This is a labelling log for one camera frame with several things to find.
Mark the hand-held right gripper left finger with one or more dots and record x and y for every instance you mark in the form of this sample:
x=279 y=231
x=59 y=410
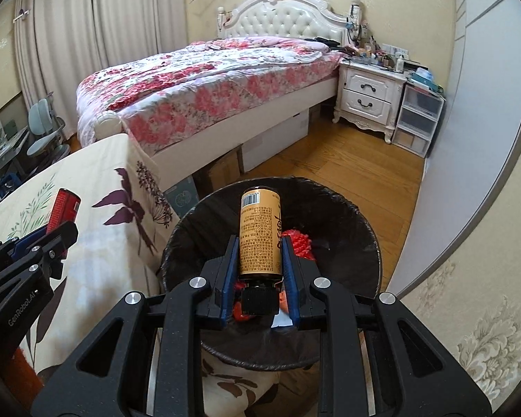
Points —
x=232 y=269

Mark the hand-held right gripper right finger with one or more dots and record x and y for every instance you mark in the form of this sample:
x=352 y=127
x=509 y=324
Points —
x=286 y=269

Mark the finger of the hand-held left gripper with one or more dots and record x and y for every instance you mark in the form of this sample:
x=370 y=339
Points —
x=56 y=243
x=26 y=243

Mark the dark bottle with red label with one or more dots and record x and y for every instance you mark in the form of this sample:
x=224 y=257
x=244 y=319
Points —
x=63 y=208

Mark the brown bottle with black cap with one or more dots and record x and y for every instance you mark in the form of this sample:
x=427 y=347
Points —
x=258 y=234

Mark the black-lined trash bin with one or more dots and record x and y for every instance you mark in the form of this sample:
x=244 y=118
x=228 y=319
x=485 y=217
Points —
x=347 y=243

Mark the red foam fruit net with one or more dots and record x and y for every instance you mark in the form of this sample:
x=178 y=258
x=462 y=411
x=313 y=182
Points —
x=299 y=243

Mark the blue plastic stool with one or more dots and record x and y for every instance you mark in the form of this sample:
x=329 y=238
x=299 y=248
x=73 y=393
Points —
x=8 y=182

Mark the teal patterned box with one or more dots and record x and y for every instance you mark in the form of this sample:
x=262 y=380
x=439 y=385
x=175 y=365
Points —
x=182 y=197

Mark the brown cardboard box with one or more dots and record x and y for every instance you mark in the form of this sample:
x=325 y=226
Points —
x=219 y=171

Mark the white study desk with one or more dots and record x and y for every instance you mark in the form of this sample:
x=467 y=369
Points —
x=6 y=139

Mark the white storage box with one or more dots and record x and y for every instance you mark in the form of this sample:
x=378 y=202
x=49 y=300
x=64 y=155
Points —
x=278 y=143

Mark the pale green desk chair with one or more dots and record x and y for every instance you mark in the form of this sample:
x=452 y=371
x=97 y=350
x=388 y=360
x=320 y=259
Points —
x=41 y=117

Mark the pink floral bedspread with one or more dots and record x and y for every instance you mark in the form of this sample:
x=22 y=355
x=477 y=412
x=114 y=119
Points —
x=191 y=82

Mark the white carved nightstand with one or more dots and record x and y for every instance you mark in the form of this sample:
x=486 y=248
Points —
x=369 y=91

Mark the clear plastic drawer unit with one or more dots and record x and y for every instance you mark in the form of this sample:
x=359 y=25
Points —
x=417 y=117

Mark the beige curtain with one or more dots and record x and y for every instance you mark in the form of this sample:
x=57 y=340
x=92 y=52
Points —
x=69 y=30

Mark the clutter of small toiletries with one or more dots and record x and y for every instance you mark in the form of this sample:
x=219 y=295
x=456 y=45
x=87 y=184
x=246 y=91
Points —
x=382 y=54

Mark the grey sliding wardrobe door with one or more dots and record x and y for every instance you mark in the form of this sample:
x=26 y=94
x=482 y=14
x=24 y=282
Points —
x=482 y=117

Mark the white tufted bed frame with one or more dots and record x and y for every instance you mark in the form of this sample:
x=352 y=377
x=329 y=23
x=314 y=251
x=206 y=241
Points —
x=282 y=17

